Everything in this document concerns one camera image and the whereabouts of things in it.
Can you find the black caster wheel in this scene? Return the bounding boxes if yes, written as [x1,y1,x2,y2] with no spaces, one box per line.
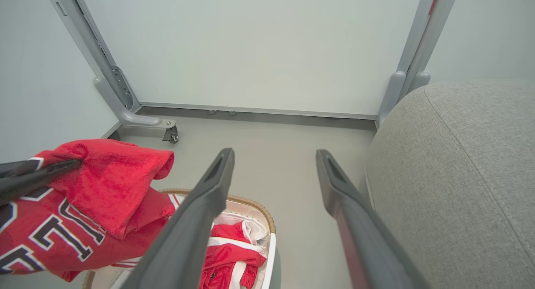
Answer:
[163,125,180,144]

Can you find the wicker laundry basket white liner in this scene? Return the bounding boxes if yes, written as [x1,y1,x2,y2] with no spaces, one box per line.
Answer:
[82,188,277,289]

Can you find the grey partition bottom rail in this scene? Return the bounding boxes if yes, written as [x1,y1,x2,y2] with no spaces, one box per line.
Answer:
[138,102,377,120]

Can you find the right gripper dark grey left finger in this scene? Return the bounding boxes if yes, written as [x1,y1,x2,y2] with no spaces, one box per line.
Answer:
[121,148,235,289]

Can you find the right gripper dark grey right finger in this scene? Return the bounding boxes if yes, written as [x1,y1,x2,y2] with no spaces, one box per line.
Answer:
[316,149,431,289]

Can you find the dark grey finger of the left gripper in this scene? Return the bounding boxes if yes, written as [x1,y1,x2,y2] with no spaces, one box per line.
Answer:
[0,159,43,180]
[0,158,82,206]

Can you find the red jersey with black letters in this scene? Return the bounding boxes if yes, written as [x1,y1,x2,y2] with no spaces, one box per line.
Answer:
[0,139,176,282]

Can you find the red and white jacket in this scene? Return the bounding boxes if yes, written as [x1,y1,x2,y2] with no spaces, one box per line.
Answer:
[199,220,268,289]

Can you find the grey double partition post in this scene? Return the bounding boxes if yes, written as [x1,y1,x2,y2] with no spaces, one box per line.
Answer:
[375,0,461,129]

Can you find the grey fabric sofa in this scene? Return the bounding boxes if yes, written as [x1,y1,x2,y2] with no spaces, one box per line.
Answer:
[365,81,535,289]

